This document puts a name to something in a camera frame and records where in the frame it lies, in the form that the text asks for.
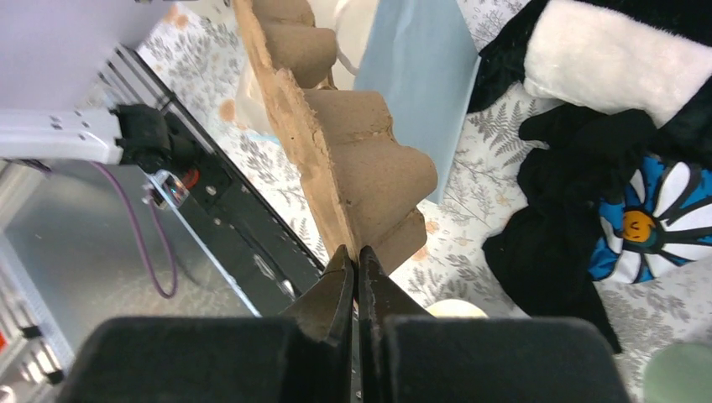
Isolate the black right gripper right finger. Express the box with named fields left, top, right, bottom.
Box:
left=359, top=247, right=630, bottom=402

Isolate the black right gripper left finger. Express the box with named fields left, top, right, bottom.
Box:
left=57, top=247, right=354, bottom=402

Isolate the single white paper cup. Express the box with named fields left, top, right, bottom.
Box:
left=426, top=299, right=488, bottom=318

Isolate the brown cardboard cup carrier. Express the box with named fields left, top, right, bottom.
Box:
left=233, top=1, right=437, bottom=273

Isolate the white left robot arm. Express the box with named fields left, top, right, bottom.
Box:
left=1, top=104, right=196, bottom=174

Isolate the black cloth with daisy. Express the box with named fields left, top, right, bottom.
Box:
left=482, top=105, right=711, bottom=353

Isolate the pale green plastic cup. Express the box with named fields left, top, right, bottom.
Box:
left=642, top=343, right=711, bottom=403

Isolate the light blue paper bag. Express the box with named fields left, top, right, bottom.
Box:
left=233, top=0, right=482, bottom=206

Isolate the black white checkered pillow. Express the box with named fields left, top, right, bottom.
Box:
left=468, top=0, right=711, bottom=167

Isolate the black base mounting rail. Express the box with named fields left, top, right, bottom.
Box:
left=99, top=46, right=324, bottom=316

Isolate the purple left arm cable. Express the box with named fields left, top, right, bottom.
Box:
left=16, top=158, right=181, bottom=301

